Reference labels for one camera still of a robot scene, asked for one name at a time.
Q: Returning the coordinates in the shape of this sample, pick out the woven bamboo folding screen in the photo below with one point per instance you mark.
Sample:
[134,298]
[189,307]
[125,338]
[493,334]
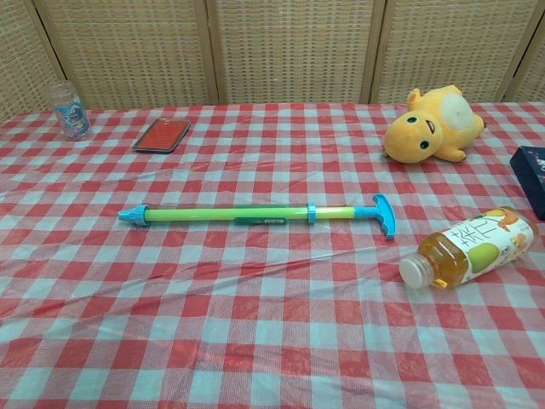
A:
[289,51]

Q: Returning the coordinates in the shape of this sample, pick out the red phone with dark frame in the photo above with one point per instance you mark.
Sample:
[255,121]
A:
[162,134]

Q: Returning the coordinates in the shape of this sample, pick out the tea bottle with white cap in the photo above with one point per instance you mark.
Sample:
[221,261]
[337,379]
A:
[468,251]

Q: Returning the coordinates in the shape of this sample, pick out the yellow plush toy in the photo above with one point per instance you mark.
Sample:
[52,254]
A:
[426,132]

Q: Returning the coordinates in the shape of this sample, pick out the dark blue cardboard box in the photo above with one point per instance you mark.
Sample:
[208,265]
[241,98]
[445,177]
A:
[532,179]

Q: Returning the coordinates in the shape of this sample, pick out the red white checkered tablecloth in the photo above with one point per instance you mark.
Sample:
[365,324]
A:
[255,324]

